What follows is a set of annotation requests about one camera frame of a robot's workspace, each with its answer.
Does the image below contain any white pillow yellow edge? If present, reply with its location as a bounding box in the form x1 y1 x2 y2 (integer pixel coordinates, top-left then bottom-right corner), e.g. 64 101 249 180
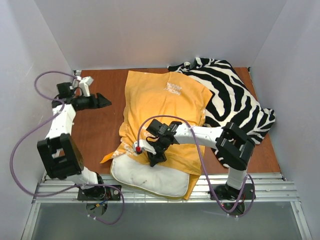
110 154 190 199

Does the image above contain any yellow pillowcase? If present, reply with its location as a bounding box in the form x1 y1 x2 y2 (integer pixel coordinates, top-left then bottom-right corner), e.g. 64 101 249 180
103 71 212 200

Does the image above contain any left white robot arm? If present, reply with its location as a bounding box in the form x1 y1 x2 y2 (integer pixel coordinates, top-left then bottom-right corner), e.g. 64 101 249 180
37 77 112 199

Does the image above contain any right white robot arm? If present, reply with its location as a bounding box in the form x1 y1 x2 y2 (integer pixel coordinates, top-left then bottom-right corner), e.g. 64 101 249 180
146 119 256 199

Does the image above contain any zebra striped blanket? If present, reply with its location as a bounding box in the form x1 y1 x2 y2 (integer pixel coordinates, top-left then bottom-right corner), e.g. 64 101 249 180
167 57 276 169

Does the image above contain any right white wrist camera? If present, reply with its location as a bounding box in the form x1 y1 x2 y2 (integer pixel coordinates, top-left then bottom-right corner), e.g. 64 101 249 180
132 139 156 155

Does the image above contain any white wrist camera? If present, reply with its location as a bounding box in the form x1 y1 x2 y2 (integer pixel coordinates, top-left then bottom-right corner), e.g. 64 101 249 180
75 76 94 97
132 139 156 155

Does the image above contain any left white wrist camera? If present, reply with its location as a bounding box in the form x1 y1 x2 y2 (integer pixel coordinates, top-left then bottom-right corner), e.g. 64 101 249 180
75 76 94 97

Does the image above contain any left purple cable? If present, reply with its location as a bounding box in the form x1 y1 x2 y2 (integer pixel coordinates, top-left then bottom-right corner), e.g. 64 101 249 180
9 71 125 226

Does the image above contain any purple cable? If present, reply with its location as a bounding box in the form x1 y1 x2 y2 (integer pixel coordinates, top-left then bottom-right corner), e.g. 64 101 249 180
9 71 125 226
136 114 256 220

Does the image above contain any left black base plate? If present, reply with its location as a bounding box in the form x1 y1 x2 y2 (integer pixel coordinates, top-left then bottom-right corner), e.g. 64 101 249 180
77 184 122 201

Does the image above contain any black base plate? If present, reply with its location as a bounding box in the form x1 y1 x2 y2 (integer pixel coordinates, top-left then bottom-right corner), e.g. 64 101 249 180
211 183 256 201
77 184 122 201

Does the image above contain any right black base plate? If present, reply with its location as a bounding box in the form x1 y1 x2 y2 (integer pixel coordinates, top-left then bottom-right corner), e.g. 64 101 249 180
211 183 256 201

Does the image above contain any aluminium rail frame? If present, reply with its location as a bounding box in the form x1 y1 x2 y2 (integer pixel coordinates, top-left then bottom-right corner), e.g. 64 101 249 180
21 67 312 240

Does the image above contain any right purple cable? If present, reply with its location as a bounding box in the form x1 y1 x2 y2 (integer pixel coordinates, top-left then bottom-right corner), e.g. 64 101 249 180
136 114 256 220

